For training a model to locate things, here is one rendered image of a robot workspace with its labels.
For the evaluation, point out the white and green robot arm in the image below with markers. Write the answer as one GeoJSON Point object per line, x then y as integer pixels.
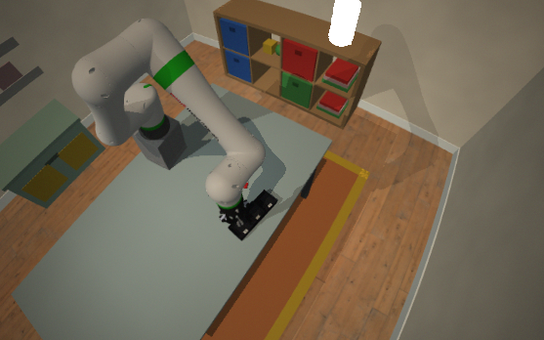
{"type": "Point", "coordinates": [147, 45]}

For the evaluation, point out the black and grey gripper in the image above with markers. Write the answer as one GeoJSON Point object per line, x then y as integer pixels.
{"type": "Point", "coordinates": [225, 217]}

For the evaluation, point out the black rack of three bins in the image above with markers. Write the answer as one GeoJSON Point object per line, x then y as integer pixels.
{"type": "Point", "coordinates": [256, 211]}

